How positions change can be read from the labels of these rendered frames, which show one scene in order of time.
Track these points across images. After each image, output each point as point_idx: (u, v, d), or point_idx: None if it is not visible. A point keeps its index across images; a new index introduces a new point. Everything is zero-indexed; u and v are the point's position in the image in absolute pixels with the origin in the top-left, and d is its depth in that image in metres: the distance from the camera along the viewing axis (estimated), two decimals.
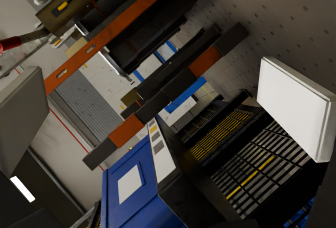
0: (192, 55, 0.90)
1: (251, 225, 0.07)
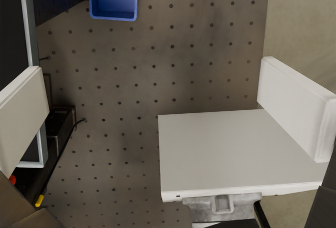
0: None
1: (251, 225, 0.07)
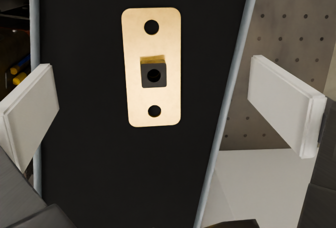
0: None
1: (251, 225, 0.07)
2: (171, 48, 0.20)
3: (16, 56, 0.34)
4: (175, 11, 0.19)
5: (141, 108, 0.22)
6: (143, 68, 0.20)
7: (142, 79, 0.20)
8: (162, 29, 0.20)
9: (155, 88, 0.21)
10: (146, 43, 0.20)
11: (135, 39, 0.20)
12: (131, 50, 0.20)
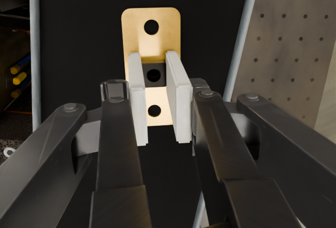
0: None
1: (251, 225, 0.07)
2: (171, 48, 0.20)
3: (16, 56, 0.34)
4: (175, 11, 0.19)
5: None
6: (143, 68, 0.20)
7: None
8: (162, 29, 0.20)
9: (155, 87, 0.21)
10: (146, 43, 0.20)
11: (135, 39, 0.20)
12: (131, 50, 0.20)
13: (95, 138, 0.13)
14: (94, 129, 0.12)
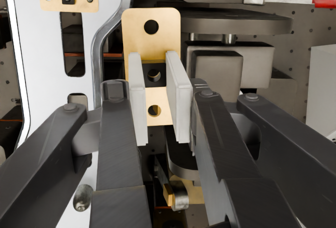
0: None
1: (251, 225, 0.07)
2: (171, 48, 0.20)
3: None
4: (175, 11, 0.19)
5: None
6: (143, 68, 0.20)
7: None
8: (162, 29, 0.20)
9: (155, 87, 0.21)
10: (146, 43, 0.20)
11: (135, 39, 0.20)
12: (131, 50, 0.20)
13: (95, 138, 0.13)
14: (94, 129, 0.12)
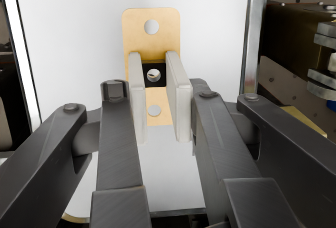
0: None
1: (251, 225, 0.07)
2: (171, 48, 0.20)
3: None
4: (175, 11, 0.19)
5: None
6: (143, 68, 0.20)
7: None
8: (162, 29, 0.20)
9: (155, 87, 0.21)
10: (146, 43, 0.20)
11: (135, 39, 0.20)
12: (131, 50, 0.20)
13: (95, 138, 0.13)
14: (94, 129, 0.12)
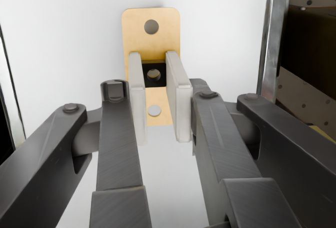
0: None
1: (251, 225, 0.07)
2: (171, 48, 0.20)
3: None
4: (175, 11, 0.19)
5: None
6: (143, 68, 0.20)
7: None
8: (162, 29, 0.20)
9: (155, 87, 0.21)
10: (146, 43, 0.20)
11: (135, 39, 0.20)
12: (131, 50, 0.20)
13: (95, 138, 0.13)
14: (94, 129, 0.12)
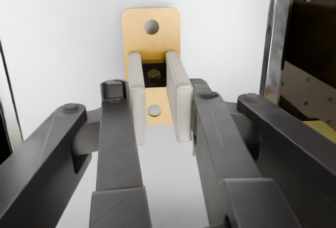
0: None
1: (251, 225, 0.07)
2: (171, 48, 0.20)
3: None
4: (176, 11, 0.19)
5: None
6: (143, 68, 0.20)
7: None
8: (162, 29, 0.20)
9: (155, 87, 0.21)
10: (146, 43, 0.20)
11: (135, 39, 0.20)
12: (131, 50, 0.20)
13: (94, 138, 0.13)
14: (94, 129, 0.12)
